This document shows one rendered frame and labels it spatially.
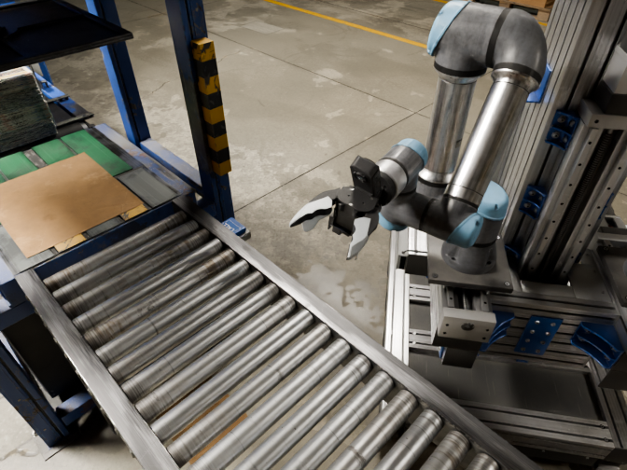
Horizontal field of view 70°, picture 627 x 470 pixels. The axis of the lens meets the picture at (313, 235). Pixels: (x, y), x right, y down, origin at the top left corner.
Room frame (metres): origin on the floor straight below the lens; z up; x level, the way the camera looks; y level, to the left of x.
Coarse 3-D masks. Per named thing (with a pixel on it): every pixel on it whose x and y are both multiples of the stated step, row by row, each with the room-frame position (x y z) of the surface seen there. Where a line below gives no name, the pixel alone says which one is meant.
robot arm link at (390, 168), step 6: (378, 162) 0.74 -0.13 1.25; (384, 162) 0.73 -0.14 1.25; (390, 162) 0.73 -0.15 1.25; (396, 162) 0.74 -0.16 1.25; (384, 168) 0.71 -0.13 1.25; (390, 168) 0.72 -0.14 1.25; (396, 168) 0.72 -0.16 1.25; (390, 174) 0.70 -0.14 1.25; (396, 174) 0.71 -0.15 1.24; (402, 174) 0.72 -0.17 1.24; (396, 180) 0.70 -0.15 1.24; (402, 180) 0.71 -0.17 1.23; (396, 186) 0.69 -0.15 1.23; (402, 186) 0.71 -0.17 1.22; (396, 192) 0.69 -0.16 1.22
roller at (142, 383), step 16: (272, 288) 0.82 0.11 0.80; (240, 304) 0.77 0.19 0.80; (256, 304) 0.77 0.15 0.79; (224, 320) 0.71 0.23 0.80; (240, 320) 0.72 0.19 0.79; (192, 336) 0.67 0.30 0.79; (208, 336) 0.67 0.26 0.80; (224, 336) 0.68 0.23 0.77; (176, 352) 0.62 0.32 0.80; (192, 352) 0.62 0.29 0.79; (160, 368) 0.57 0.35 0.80; (176, 368) 0.59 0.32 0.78; (128, 384) 0.53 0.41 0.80; (144, 384) 0.54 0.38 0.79
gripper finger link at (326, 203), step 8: (320, 200) 0.62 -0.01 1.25; (328, 200) 0.62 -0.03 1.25; (304, 208) 0.60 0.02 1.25; (312, 208) 0.60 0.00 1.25; (320, 208) 0.60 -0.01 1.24; (328, 208) 0.61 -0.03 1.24; (296, 216) 0.58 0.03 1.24; (304, 216) 0.58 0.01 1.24; (312, 216) 0.59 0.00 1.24; (320, 216) 0.62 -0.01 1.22; (296, 224) 0.57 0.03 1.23; (304, 224) 0.60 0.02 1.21; (312, 224) 0.61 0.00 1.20
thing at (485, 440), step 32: (256, 256) 0.94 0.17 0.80; (288, 288) 0.82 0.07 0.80; (320, 320) 0.71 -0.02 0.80; (352, 352) 0.64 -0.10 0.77; (384, 352) 0.61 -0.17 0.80; (416, 384) 0.53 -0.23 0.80; (416, 416) 0.49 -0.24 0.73; (448, 416) 0.46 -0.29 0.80; (480, 448) 0.39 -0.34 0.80; (512, 448) 0.39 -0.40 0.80
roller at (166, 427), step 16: (288, 320) 0.71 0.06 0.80; (304, 320) 0.72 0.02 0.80; (272, 336) 0.66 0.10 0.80; (288, 336) 0.67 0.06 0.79; (256, 352) 0.62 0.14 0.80; (272, 352) 0.63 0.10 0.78; (224, 368) 0.58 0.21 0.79; (240, 368) 0.57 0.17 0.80; (256, 368) 0.59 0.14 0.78; (208, 384) 0.53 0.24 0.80; (224, 384) 0.54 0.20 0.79; (192, 400) 0.49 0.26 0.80; (208, 400) 0.50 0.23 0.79; (176, 416) 0.46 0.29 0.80; (192, 416) 0.47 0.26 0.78; (160, 432) 0.43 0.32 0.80; (176, 432) 0.44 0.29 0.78
